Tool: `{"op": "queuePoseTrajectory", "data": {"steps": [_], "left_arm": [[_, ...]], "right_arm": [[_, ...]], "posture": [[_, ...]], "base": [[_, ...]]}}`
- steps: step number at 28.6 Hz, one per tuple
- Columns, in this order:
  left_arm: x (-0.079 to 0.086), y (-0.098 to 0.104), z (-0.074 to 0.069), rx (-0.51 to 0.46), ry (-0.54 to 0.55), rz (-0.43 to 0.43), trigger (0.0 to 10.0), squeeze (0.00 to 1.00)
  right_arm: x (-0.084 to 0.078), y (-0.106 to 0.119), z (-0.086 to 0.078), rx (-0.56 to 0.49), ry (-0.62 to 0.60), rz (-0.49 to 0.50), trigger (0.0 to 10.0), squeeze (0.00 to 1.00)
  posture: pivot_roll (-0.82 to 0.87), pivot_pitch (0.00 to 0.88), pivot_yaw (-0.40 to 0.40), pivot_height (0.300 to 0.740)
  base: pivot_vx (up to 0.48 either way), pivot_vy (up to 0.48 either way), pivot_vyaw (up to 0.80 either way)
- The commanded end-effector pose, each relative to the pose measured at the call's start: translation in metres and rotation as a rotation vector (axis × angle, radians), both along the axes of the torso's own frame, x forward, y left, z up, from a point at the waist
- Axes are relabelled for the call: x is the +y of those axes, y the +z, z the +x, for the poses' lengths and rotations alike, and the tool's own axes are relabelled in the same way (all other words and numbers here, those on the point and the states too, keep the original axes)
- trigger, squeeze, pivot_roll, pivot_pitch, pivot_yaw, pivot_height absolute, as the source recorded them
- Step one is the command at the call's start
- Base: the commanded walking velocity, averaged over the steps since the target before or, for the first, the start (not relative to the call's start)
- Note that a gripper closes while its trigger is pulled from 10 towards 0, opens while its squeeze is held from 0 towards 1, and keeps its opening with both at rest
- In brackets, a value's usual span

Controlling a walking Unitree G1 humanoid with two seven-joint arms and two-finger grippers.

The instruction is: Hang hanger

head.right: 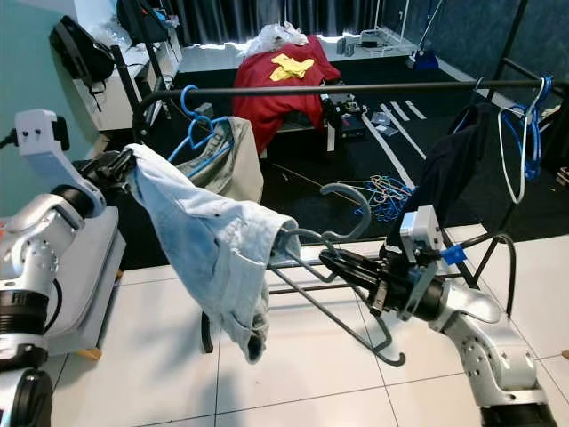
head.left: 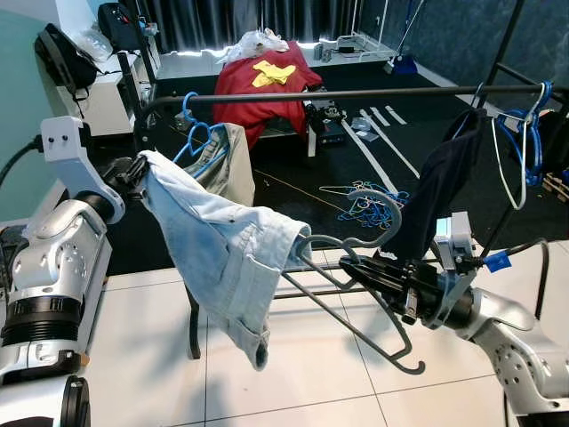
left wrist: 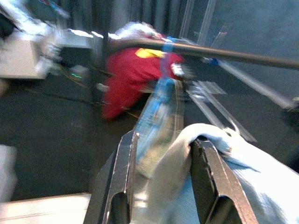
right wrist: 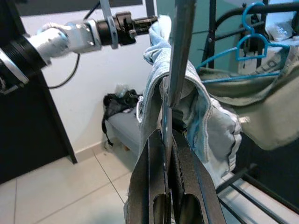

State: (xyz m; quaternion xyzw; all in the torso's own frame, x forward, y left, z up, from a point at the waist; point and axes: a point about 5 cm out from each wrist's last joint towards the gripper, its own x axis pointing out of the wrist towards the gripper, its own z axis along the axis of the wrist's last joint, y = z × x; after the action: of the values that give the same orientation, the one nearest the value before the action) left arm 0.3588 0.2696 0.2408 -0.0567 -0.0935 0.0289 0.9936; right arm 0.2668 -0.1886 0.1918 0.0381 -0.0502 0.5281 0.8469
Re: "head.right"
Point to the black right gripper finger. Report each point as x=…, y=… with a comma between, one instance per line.
x=354, y=263
x=364, y=285

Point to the blue denim shorts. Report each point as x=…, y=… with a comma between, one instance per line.
x=204, y=249

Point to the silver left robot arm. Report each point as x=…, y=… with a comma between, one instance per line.
x=36, y=267

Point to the blue plastic hanger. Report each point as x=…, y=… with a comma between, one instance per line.
x=183, y=100
x=538, y=133

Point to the white plastic hanger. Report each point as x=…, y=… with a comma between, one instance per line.
x=502, y=160

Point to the white shelf unit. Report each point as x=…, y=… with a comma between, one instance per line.
x=124, y=107

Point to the grey upholstered ottoman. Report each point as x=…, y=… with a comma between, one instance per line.
x=98, y=285

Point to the black backpack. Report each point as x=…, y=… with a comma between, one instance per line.
x=80, y=52

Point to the navy polo shirt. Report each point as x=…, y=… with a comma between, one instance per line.
x=444, y=169

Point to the grey shorts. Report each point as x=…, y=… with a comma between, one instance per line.
x=244, y=165

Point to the black electronic equipment box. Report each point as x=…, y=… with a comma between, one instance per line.
x=345, y=116

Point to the dark bag with blue trim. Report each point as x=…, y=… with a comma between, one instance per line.
x=142, y=20

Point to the red cloth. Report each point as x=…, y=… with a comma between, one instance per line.
x=267, y=102

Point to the black metal clothes rack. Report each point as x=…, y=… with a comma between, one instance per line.
x=364, y=87

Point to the yellow cloth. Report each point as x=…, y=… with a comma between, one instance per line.
x=292, y=68

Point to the white plastic bag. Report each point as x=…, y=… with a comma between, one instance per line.
x=276, y=37

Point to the dark pleated curtain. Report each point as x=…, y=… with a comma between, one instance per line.
x=267, y=16

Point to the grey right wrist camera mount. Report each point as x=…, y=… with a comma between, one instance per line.
x=420, y=227

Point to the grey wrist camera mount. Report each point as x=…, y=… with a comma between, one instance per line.
x=40, y=133
x=420, y=227

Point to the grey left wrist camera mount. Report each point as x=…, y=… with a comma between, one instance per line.
x=40, y=133

